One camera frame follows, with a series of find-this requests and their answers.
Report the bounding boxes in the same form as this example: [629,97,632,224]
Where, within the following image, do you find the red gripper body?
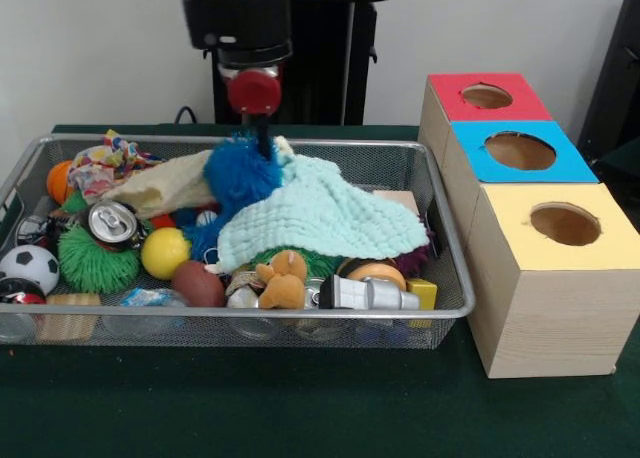
[227,67,283,116]

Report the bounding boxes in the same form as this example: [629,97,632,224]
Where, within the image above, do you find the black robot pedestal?
[192,0,404,127]

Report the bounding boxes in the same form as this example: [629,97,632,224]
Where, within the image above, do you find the blue spiky rubber ball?
[202,132,296,219]

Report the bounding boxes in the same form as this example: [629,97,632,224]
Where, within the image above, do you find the small black-white soccer ball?
[0,244,61,295]

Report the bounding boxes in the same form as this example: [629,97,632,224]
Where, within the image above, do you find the silver drink can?
[88,200,140,247]

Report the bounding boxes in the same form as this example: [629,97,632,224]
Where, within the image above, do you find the colourful patterned cloth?
[67,130,166,204]

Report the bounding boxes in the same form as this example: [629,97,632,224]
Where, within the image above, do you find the smooth yellow ball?
[140,226,192,281]

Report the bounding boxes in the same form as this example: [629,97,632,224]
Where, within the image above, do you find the cream knitted cloth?
[99,135,294,219]

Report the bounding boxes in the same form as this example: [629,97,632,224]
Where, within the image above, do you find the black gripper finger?
[256,112,273,159]

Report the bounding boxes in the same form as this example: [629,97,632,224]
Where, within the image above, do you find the shallow clear mesh bin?
[0,132,477,352]

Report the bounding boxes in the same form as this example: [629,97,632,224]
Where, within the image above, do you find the wooden box with three holes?
[418,72,640,379]

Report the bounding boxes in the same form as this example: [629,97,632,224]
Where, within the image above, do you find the light blue waffle cloth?
[217,155,430,274]

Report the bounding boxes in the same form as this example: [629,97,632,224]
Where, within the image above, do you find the tan plush animal toy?
[255,250,307,310]

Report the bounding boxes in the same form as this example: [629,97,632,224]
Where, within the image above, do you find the black equipment case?
[577,0,640,179]

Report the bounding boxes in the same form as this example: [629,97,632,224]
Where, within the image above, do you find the small brown toy football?
[172,260,227,308]

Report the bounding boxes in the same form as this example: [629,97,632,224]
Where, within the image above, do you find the dark green table cloth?
[0,122,640,458]

